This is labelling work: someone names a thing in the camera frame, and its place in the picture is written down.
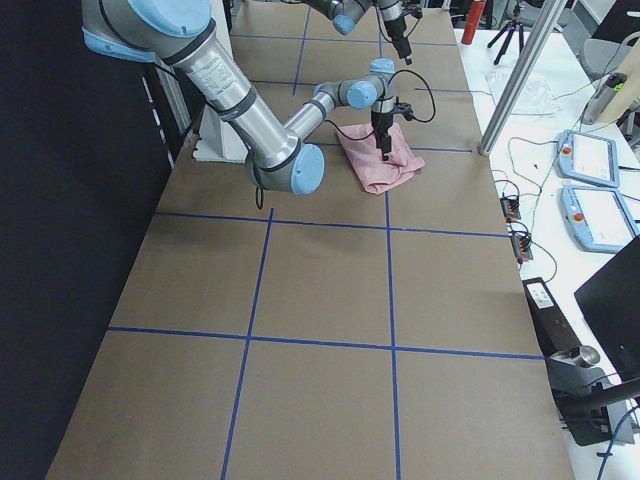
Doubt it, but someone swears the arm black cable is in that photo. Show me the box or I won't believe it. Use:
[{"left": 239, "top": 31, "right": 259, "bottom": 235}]
[{"left": 324, "top": 68, "right": 437, "bottom": 144}]

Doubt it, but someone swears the black rectangular box device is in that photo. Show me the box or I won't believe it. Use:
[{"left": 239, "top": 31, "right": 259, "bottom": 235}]
[{"left": 522, "top": 277, "right": 582, "bottom": 366}]

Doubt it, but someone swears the clear plastic bag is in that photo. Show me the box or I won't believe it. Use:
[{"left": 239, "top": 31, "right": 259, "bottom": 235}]
[{"left": 485, "top": 69, "right": 560, "bottom": 116}]

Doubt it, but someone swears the blue teach pendant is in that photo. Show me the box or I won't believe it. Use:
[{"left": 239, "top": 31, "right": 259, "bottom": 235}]
[
  {"left": 560, "top": 185, "right": 639, "bottom": 254},
  {"left": 557, "top": 130, "right": 620, "bottom": 188}
]

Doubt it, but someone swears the black monitor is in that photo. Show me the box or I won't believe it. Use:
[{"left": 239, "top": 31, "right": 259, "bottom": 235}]
[{"left": 574, "top": 239, "right": 640, "bottom": 380}]

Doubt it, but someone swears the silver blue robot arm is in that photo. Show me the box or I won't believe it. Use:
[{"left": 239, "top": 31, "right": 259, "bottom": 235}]
[
  {"left": 81, "top": 1, "right": 398, "bottom": 195},
  {"left": 303, "top": 0, "right": 423, "bottom": 65}
]

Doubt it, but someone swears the upper blue teach pendant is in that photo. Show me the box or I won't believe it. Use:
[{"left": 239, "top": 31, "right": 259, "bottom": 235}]
[{"left": 557, "top": 130, "right": 620, "bottom": 188}]

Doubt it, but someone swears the pink Snoopy t-shirt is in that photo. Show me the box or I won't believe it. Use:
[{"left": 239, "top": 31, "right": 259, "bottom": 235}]
[{"left": 337, "top": 123, "right": 426, "bottom": 195}]

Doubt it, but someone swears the black camera tripod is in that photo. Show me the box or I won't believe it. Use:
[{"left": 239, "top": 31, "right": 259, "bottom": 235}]
[{"left": 487, "top": 1, "right": 525, "bottom": 65}]

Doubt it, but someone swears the aluminium frame post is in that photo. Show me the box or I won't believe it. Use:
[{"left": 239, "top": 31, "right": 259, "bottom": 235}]
[{"left": 478, "top": 0, "right": 566, "bottom": 156}]

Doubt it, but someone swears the red black relay board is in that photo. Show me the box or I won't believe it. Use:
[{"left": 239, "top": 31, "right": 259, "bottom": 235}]
[{"left": 500, "top": 196, "right": 521, "bottom": 223}]

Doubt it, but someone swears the red cylinder bottle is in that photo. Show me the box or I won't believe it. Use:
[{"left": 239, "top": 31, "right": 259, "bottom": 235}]
[{"left": 461, "top": 0, "right": 486, "bottom": 45}]

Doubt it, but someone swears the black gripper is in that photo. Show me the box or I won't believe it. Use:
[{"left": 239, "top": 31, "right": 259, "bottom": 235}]
[
  {"left": 371, "top": 99, "right": 413, "bottom": 161},
  {"left": 382, "top": 5, "right": 423, "bottom": 65}
]

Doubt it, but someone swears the lower blue teach pendant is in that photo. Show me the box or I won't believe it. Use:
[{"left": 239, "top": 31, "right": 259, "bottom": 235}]
[{"left": 560, "top": 185, "right": 639, "bottom": 254}]

